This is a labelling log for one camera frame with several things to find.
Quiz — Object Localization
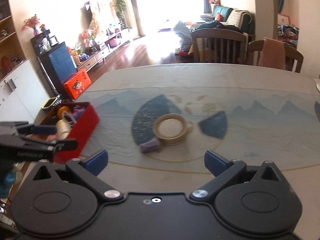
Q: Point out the gold round tin lid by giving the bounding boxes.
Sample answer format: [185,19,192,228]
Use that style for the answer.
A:
[152,114,188,146]

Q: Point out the blue mountain table mat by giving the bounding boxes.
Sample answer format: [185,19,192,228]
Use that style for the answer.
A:
[80,87,319,172]

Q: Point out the dark wooden dining chair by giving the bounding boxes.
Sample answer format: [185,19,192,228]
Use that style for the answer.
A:
[191,28,247,64]

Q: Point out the yellow item in box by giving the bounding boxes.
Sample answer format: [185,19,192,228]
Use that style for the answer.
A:
[56,119,71,140]

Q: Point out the wooden chair with pink cloth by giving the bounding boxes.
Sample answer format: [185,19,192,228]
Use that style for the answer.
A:
[247,38,304,73]

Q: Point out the blue gloved hand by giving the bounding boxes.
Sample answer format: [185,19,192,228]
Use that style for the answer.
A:
[1,159,23,199]

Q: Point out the orange gift box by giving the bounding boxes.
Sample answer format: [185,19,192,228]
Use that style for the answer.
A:
[63,69,91,100]

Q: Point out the purple spiky toy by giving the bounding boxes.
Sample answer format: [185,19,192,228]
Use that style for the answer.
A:
[72,105,86,120]

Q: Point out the red metal tin box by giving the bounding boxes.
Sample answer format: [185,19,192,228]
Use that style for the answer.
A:
[41,102,99,164]

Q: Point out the purple eraser block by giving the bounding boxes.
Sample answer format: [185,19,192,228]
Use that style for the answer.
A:
[139,139,160,153]

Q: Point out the white tv console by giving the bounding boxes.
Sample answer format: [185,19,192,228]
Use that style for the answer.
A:
[76,28,133,72]

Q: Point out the blue screen cabinet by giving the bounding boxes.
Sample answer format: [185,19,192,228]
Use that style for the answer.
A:
[37,42,77,99]

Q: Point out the teal sofa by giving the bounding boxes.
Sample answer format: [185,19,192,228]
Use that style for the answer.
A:
[193,5,255,36]

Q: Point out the orange fruit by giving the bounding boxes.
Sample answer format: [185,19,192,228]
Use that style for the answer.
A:
[56,106,72,120]

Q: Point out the white sunglasses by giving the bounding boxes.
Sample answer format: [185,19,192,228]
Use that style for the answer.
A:
[62,112,76,126]

